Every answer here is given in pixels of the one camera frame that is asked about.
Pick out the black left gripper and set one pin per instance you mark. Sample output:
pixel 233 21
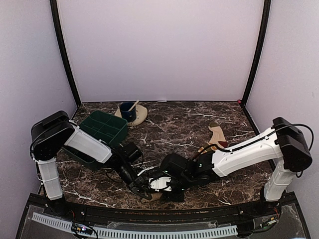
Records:
pixel 137 184

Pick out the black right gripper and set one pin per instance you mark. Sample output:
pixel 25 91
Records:
pixel 167 197

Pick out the tan sock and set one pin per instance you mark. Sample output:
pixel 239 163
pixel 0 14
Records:
pixel 154 197

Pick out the green plastic divided tray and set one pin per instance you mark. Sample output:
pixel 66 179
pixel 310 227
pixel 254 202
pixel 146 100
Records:
pixel 102 134

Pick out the striped brown red sock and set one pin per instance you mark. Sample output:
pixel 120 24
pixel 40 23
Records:
pixel 217 137

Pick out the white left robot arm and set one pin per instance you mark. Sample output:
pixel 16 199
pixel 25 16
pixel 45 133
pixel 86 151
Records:
pixel 58 131

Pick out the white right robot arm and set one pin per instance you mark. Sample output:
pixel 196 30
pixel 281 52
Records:
pixel 283 141

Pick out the dark blue cup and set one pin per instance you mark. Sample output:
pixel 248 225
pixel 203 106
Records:
pixel 128 112

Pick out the small circuit board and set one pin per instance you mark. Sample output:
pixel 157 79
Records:
pixel 81 229

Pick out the wooden stick in cup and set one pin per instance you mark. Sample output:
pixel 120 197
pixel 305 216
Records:
pixel 135 103

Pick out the white slotted cable duct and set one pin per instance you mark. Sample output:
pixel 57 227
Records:
pixel 138 231

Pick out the black front rail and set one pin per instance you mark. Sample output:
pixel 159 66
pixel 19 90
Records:
pixel 96 214

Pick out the black left frame post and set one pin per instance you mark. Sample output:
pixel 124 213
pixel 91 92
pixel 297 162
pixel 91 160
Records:
pixel 63 51

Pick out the black frame post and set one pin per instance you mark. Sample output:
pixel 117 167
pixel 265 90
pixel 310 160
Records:
pixel 258 51
pixel 63 51

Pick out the black right frame post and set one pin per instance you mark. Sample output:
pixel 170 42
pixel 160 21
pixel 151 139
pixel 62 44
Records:
pixel 258 51

